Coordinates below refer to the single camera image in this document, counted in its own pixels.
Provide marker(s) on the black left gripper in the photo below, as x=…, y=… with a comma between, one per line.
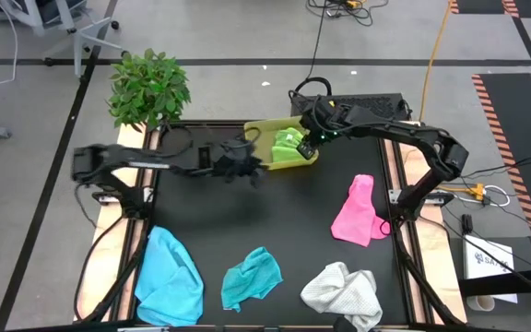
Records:
x=233, y=157

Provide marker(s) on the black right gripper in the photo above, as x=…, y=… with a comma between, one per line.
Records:
x=327, y=117

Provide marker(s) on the lime green microfiber towel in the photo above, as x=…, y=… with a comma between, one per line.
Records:
x=286, y=147

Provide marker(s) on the yellow plastic bin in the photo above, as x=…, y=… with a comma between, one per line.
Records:
x=261, y=138

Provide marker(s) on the pink microfiber towel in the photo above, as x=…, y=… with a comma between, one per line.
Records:
x=360, y=212

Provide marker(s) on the teal terry towel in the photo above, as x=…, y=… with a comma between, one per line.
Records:
x=251, y=276

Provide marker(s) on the light blue microfiber towel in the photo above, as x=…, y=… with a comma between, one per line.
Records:
x=168, y=281

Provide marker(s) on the white microfiber towel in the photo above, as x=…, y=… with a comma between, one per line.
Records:
x=344, y=290

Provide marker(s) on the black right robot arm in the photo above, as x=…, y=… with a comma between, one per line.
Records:
x=408, y=138

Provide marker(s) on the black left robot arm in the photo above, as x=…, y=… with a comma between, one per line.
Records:
x=155, y=161

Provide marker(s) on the black perforated computer case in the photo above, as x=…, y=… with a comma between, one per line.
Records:
x=387, y=105

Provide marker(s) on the wooden table side board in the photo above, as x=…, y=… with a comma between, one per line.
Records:
x=129, y=133
x=436, y=258

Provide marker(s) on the green potted plant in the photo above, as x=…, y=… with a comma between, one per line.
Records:
x=149, y=90

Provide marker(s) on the yellow power splitter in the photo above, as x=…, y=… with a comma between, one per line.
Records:
x=473, y=189

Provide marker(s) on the white printed booklet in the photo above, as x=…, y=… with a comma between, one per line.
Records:
x=482, y=251

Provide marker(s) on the black hazard-striped floor mat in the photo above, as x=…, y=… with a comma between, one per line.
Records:
x=514, y=138
x=477, y=5

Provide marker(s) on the grey office chair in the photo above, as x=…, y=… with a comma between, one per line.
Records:
x=79, y=39

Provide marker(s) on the beige tape roll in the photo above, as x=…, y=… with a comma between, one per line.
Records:
x=480, y=303

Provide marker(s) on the black aluminium table frame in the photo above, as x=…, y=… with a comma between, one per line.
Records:
x=210, y=123

